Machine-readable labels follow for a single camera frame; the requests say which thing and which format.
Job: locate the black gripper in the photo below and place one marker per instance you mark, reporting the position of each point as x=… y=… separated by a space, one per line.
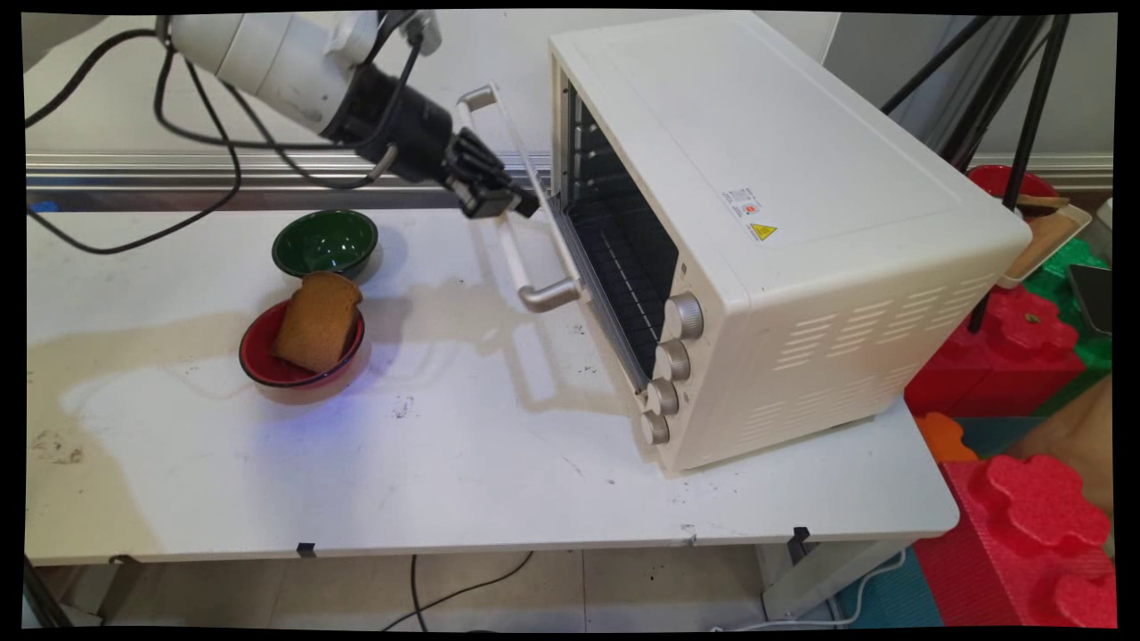
x=396 y=125

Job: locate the brown toast slice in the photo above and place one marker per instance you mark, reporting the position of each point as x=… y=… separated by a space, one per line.
x=316 y=325

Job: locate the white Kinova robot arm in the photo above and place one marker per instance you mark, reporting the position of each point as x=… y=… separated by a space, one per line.
x=267 y=62

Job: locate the dark green bowl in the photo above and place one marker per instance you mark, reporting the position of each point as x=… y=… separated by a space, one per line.
x=325 y=242

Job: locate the silver oven knob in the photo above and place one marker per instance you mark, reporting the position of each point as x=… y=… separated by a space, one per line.
x=663 y=397
x=655 y=428
x=673 y=361
x=685 y=316

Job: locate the red bowl with black rim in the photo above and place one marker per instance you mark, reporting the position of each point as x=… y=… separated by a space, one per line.
x=258 y=352

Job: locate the cream toaster oven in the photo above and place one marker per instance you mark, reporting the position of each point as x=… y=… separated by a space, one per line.
x=802 y=223

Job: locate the black table clip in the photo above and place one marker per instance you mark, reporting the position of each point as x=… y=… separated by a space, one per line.
x=798 y=537
x=305 y=550

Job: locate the plain red bowl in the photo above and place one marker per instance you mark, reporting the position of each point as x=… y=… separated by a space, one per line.
x=989 y=181

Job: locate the white table leg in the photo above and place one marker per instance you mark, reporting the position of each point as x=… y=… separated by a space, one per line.
x=819 y=577

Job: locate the orange foam piece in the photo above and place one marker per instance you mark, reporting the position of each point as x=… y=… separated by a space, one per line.
x=944 y=438

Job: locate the wooden tray with cream rim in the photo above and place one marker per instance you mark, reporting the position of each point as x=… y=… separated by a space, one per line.
x=1051 y=239

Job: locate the green foam block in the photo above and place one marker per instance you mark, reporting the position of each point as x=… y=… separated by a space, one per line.
x=1067 y=260

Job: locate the black tablet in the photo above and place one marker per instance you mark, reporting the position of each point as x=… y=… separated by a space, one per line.
x=1095 y=296

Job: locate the person's bare leg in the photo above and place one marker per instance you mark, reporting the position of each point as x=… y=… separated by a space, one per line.
x=1073 y=443

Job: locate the large red foam block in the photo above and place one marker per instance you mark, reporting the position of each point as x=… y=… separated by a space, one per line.
x=1024 y=539

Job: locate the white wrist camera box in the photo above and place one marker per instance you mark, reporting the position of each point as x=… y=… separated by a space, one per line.
x=423 y=28

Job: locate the aluminium rail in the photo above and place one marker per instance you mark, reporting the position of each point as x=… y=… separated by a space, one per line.
x=267 y=182

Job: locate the black camera tripod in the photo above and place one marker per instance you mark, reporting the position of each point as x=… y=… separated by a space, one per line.
x=1024 y=116

